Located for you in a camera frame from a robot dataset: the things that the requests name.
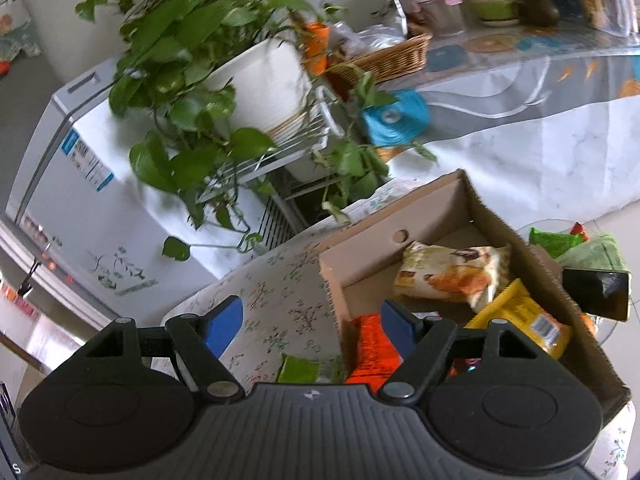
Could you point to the white metal plant stand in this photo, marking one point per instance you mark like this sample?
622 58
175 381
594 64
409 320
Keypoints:
300 142

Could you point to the cardboard box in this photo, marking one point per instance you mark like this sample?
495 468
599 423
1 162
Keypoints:
450 200

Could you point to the printed cloth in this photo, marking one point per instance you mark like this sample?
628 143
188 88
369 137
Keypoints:
17 20

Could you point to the pink lidded container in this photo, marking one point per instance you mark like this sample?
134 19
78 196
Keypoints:
442 10

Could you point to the orange cup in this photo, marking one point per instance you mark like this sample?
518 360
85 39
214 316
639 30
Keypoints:
316 50

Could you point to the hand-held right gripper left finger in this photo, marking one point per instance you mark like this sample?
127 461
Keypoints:
222 325

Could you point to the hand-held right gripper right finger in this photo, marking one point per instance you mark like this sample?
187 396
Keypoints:
400 322

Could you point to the wicker basket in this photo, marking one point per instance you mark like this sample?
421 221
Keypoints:
395 57

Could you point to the cloth covered side table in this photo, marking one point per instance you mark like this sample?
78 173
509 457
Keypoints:
525 135

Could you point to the green pothos plant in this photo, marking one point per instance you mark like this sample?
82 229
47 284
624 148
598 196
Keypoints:
165 25

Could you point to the blue round roll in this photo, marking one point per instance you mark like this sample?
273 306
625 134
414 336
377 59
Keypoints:
395 120

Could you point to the red snack packet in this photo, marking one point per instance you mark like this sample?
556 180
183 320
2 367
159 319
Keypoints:
372 350

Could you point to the yellow snack packet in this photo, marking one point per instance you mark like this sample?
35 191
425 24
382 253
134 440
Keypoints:
525 315

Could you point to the floral tablecloth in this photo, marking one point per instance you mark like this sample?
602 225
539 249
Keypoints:
290 285

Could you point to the green snack packet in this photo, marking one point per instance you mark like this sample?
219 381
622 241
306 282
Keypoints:
305 370

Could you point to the brown teapot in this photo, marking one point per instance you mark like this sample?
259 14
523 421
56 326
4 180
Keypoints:
537 7

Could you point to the orange round object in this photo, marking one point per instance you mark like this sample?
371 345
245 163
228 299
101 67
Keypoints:
589 325

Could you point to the white chest freezer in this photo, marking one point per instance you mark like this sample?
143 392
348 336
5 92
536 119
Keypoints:
75 200

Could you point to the croissant bread packet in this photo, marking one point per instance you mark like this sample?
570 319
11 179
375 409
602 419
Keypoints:
450 275

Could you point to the green bag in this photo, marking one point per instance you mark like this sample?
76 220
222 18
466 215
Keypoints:
590 252

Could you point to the round glass table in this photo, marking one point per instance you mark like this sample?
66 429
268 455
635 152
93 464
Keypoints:
550 225

